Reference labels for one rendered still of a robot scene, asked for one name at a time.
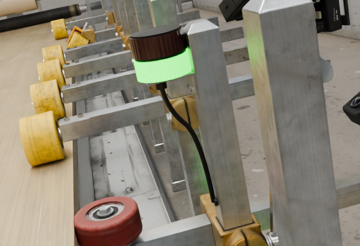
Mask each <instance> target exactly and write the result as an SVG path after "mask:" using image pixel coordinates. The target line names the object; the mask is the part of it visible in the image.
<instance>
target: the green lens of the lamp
mask: <svg viewBox="0 0 360 246"><path fill-rule="evenodd" d="M133 63H134V68H135V71H136V75H137V80H138V81H139V82H141V83H157V82H162V81H167V80H172V79H175V78H178V77H181V76H184V75H186V74H188V73H189V72H190V71H191V64H190V58H189V53H188V49H187V48H186V51H185V52H184V53H182V54H180V55H177V56H175V57H171V58H167V59H163V60H160V61H153V62H136V61H135V59H134V60H133Z"/></svg>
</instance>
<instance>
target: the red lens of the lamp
mask: <svg viewBox="0 0 360 246"><path fill-rule="evenodd" d="M180 27H181V28H180V29H179V30H177V31H174V32H171V33H168V34H164V35H159V36H154V37H150V38H143V39H132V38H130V37H131V36H129V37H128V39H129V44H130V49H131V54H132V58H133V59H136V60H147V59H155V58H161V57H166V56H170V55H173V54H176V53H179V52H181V51H183V50H185V49H186V48H187V44H186V38H185V33H184V27H183V26H181V25H180Z"/></svg>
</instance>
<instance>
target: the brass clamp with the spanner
mask: <svg viewBox="0 0 360 246"><path fill-rule="evenodd" d="M199 200H200V206H201V211H202V214H205V213H206V215H207V217H208V219H209V221H210V222H211V225H212V231H213V236H214V241H215V244H214V246H268V245H267V243H266V242H265V240H264V239H263V233H262V229H261V224H260V223H259V221H258V220H257V219H256V217H255V216H254V215H253V213H252V212H251V215H252V221H253V223H249V224H247V225H243V226H239V227H235V228H232V229H228V230H224V229H223V227H222V225H221V223H220V222H219V220H218V218H217V214H216V209H215V205H214V203H212V202H211V197H210V194H209V193H207V194H204V195H200V196H199Z"/></svg>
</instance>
